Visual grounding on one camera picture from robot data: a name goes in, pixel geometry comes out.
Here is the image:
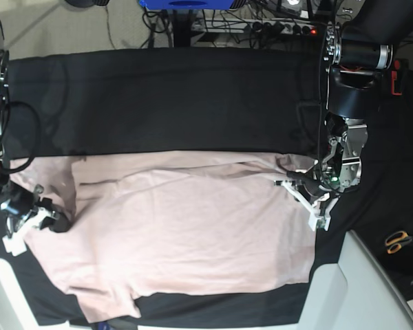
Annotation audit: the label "white left chair armrest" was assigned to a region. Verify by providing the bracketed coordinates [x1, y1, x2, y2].
[0, 258, 70, 330]

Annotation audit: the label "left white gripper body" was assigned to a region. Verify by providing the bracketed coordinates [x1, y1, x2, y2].
[275, 170, 339, 231]

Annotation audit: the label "red black clamp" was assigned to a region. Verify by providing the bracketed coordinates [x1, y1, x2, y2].
[390, 58, 409, 96]

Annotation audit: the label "black table cloth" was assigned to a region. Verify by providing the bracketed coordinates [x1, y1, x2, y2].
[0, 48, 413, 329]

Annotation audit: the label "blue plastic box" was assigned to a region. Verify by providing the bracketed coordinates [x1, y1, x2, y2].
[138, 0, 233, 10]

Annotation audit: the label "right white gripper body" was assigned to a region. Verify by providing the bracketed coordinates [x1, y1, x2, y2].
[0, 184, 61, 257]

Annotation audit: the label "orange handled scissors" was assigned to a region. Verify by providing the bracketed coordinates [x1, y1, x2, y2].
[384, 230, 413, 254]

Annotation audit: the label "pink T-shirt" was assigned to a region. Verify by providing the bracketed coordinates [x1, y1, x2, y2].
[3, 151, 315, 322]

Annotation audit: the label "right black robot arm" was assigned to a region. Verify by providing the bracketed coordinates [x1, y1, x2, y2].
[0, 21, 70, 256]

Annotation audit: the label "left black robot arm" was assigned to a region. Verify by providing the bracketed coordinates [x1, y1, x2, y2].
[280, 1, 413, 230]

